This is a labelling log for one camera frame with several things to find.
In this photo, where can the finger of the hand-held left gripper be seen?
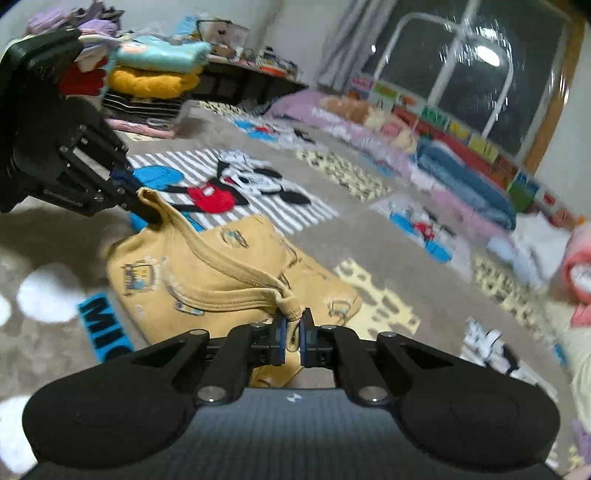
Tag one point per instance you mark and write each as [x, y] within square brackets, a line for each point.
[123, 177]
[141, 205]

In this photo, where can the grey curtain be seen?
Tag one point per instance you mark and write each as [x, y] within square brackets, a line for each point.
[351, 41]

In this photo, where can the colourful picture headboard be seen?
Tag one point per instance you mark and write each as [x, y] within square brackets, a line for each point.
[480, 147]

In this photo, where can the purple folded garment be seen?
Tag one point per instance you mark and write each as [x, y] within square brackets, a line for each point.
[92, 23]

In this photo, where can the yellow printed pants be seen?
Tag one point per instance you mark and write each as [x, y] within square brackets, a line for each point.
[221, 272]

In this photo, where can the yellow knit sweater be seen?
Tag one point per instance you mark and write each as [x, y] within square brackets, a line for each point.
[152, 83]

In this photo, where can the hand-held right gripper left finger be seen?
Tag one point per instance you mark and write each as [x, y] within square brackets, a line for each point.
[278, 341]

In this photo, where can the pink folded garment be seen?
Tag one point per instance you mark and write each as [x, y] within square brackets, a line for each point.
[138, 127]

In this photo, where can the dark low shelf with items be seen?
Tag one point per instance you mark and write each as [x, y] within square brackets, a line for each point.
[231, 41]

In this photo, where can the dark desk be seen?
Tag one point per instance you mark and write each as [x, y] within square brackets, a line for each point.
[240, 85]

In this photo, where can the cartoon printed blanket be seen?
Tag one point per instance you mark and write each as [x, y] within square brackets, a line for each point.
[369, 240]

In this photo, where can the light blue cloth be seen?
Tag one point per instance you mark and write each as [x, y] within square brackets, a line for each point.
[517, 263]

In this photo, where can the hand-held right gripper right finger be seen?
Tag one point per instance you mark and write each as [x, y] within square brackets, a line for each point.
[305, 339]

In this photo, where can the black striped folded garment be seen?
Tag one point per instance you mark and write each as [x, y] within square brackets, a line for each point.
[143, 108]

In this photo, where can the blue folded blanket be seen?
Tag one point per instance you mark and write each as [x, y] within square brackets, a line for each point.
[466, 184]

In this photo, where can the orange printed pillow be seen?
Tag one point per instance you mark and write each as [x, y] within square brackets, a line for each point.
[360, 110]

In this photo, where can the red garment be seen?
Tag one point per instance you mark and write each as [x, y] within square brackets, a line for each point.
[85, 81]

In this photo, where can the pink white quilt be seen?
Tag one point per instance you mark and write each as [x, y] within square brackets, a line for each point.
[579, 258]

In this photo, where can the window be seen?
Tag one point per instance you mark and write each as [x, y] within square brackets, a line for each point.
[508, 92]

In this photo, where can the white cloth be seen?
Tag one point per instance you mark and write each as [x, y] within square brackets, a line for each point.
[540, 240]

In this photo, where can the teal folded garment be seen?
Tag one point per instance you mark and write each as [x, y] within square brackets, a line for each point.
[161, 53]

